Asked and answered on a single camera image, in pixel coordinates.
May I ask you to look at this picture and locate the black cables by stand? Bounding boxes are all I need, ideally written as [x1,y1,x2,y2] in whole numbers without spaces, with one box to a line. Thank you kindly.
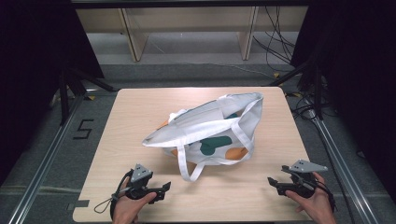
[286,88,339,121]

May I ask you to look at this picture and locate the person's left hand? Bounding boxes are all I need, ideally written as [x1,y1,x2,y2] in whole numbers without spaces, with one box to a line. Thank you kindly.
[112,176,158,224]

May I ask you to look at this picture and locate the black metal stand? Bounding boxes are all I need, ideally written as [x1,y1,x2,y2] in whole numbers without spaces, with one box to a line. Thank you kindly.
[58,65,119,126]
[266,57,325,121]

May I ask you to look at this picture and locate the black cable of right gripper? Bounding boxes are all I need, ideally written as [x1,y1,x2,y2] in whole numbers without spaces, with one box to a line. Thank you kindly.
[316,177,338,215]

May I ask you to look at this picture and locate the aluminium rail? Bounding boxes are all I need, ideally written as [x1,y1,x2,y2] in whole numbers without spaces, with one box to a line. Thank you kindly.
[7,92,88,224]
[305,108,380,224]

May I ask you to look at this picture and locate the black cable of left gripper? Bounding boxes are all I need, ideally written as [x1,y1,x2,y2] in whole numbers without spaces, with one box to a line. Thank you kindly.
[109,169,134,222]

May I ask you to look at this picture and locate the black floor cables bundle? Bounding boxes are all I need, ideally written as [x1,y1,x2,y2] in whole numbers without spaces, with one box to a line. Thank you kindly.
[251,6,297,73]

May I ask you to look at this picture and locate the black curtain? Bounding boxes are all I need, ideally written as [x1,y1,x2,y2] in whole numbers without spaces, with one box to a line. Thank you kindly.
[0,0,106,186]
[290,0,396,195]

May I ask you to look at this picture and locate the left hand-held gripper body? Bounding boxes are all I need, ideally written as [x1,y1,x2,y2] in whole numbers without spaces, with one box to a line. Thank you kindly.
[124,163,166,201]

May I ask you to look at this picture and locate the person's right hand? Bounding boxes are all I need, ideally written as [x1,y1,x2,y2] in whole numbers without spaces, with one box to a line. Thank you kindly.
[285,171,337,224]

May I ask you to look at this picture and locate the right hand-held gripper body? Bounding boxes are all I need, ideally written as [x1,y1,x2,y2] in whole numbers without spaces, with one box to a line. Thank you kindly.
[281,159,329,200]

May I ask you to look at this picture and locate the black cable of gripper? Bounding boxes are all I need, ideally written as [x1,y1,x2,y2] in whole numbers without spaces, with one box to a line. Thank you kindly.
[109,169,134,222]
[316,177,338,215]

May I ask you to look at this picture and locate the white tote bag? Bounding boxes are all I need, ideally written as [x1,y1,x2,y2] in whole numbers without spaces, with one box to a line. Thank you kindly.
[142,91,264,183]

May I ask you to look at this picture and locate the thin grey cord loop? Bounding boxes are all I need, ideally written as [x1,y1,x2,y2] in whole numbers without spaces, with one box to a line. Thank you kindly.
[93,193,122,215]

